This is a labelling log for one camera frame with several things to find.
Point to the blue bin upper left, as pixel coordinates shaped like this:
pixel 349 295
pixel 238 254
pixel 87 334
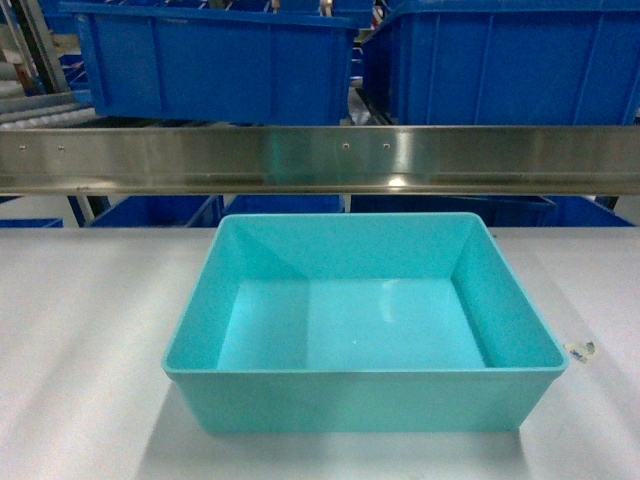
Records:
pixel 215 65

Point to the blue bin upper right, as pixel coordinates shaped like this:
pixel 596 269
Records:
pixel 505 63

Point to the clear tape scrap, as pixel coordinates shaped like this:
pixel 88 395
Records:
pixel 581 352

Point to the steel shelf front rail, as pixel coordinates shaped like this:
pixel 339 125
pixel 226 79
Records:
pixel 332 160

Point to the teal plastic bin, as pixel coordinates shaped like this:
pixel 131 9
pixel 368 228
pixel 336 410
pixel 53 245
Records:
pixel 377 322

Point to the blue bin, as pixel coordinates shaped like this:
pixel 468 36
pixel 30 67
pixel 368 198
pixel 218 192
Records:
pixel 215 65
pixel 505 63

